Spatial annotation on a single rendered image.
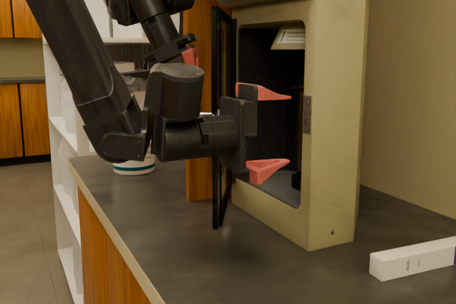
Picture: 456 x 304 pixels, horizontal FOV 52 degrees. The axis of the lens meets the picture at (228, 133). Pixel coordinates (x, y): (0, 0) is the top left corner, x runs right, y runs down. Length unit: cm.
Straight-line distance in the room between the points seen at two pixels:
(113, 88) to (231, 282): 39
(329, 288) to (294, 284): 6
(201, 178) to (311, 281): 47
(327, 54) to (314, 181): 23
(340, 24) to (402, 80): 44
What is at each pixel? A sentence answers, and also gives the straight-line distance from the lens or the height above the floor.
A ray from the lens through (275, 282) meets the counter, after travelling 80.
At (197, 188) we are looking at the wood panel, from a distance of 117.
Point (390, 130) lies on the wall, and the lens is 131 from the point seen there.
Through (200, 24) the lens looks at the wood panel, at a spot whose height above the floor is 137.
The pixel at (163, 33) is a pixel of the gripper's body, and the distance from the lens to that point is 88.
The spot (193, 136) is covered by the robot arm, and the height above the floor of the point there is 121.
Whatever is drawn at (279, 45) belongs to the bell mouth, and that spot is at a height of 133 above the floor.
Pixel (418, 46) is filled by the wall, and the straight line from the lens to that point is 124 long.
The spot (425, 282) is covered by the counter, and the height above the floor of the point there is 94.
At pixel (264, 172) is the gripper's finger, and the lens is 66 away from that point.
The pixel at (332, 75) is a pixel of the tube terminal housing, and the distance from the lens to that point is 86.
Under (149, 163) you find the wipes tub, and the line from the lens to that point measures 144.
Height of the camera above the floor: 132
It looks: 10 degrees down
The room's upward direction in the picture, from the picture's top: straight up
